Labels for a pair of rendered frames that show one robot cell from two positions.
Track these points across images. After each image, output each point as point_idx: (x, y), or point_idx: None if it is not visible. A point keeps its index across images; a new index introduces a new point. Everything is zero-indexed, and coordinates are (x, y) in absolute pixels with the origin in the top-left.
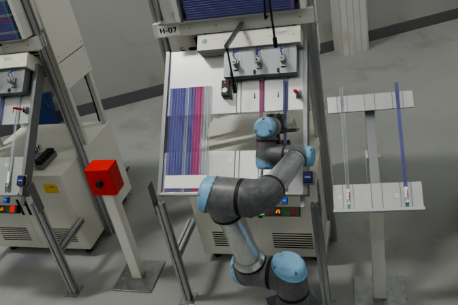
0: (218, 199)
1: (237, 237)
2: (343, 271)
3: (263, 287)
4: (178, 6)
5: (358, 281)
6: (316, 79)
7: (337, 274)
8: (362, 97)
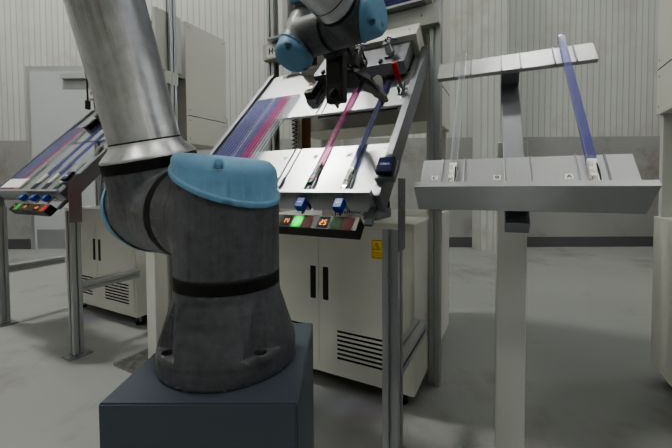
0: None
1: None
2: (439, 433)
3: (143, 234)
4: (289, 15)
5: None
6: (434, 110)
7: (427, 433)
8: (499, 58)
